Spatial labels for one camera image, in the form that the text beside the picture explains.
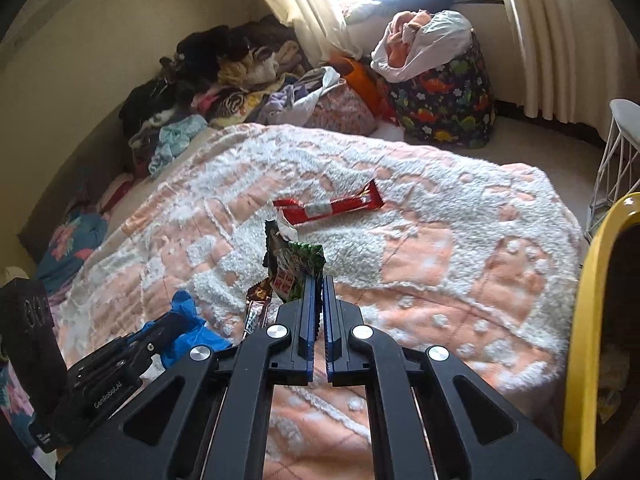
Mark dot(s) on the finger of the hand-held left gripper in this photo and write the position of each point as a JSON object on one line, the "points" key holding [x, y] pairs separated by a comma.
{"points": [[160, 332]]}

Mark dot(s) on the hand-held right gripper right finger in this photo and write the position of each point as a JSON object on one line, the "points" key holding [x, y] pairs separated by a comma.
{"points": [[327, 310]]}

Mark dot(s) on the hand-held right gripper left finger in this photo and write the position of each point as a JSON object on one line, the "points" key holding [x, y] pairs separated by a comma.
{"points": [[312, 310]]}

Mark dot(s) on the green snack wrapper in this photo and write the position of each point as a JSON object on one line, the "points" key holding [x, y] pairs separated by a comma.
{"points": [[295, 265]]}

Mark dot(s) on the yellow rimmed black bin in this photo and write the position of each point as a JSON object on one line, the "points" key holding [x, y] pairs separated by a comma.
{"points": [[585, 310]]}

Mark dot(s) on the brown candy wrapper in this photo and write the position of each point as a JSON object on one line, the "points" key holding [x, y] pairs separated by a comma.
{"points": [[257, 305]]}

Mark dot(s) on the red snack wrapper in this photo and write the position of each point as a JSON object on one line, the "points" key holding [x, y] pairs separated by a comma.
{"points": [[340, 205]]}

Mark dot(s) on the blue floral cloth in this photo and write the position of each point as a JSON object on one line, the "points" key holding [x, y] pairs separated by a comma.
{"points": [[70, 250]]}

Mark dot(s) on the orange white textured blanket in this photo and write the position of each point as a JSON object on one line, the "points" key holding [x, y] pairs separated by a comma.
{"points": [[450, 260]]}

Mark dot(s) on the pink floral fabric bag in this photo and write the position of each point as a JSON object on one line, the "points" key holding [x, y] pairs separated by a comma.
{"points": [[340, 110]]}

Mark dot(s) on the white bag with purple cloth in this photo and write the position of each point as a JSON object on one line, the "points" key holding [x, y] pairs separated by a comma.
{"points": [[300, 95]]}

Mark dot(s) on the orange plastic bag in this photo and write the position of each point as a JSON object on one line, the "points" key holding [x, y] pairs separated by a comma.
{"points": [[365, 85]]}

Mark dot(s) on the dinosaur print fabric basket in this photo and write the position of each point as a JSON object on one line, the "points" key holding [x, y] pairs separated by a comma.
{"points": [[445, 105]]}

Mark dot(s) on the pile of clothes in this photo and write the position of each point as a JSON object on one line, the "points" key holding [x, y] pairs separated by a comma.
{"points": [[225, 75]]}

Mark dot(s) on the orange cloth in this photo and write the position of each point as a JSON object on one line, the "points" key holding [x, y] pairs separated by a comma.
{"points": [[405, 35]]}

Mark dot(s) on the large white plastic bag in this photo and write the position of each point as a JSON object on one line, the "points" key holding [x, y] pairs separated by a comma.
{"points": [[440, 40]]}

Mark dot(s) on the cream curtain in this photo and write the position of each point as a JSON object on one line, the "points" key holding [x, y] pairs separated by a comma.
{"points": [[310, 5], [560, 35]]}

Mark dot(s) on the white round stool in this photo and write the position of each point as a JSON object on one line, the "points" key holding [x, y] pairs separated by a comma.
{"points": [[620, 160]]}

